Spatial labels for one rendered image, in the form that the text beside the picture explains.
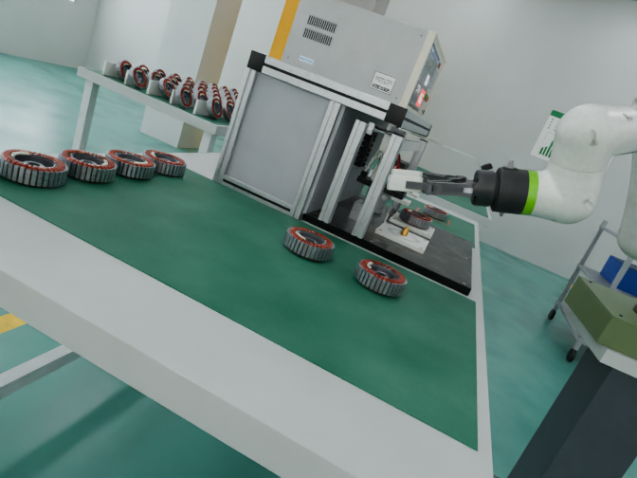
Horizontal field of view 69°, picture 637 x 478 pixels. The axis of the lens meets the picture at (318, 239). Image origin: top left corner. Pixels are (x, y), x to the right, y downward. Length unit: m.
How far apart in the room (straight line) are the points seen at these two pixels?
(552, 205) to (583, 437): 0.81
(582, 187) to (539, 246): 5.88
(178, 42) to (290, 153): 4.17
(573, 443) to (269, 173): 1.15
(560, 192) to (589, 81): 5.90
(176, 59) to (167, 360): 4.89
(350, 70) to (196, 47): 3.96
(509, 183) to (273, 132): 0.62
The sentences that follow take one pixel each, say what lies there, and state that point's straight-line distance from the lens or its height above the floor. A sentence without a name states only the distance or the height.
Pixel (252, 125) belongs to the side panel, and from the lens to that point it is 1.31.
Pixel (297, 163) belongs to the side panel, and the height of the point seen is 0.89.
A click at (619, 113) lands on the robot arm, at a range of 1.03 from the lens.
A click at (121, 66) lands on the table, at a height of 0.82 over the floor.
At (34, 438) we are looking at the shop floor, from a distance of 1.53.
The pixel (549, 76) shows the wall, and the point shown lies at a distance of 6.82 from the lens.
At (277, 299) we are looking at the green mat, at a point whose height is 0.75.
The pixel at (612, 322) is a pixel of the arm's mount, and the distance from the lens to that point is 1.42.
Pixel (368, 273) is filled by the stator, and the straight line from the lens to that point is 0.96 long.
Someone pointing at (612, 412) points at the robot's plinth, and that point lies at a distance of 1.59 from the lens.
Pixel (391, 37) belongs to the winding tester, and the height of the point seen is 1.27.
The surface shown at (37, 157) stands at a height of 0.78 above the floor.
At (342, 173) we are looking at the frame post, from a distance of 1.23.
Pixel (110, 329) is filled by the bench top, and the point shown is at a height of 0.75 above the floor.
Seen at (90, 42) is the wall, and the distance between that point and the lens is 9.34.
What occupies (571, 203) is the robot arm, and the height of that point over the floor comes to 1.06.
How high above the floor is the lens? 1.08
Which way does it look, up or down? 17 degrees down
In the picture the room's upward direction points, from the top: 21 degrees clockwise
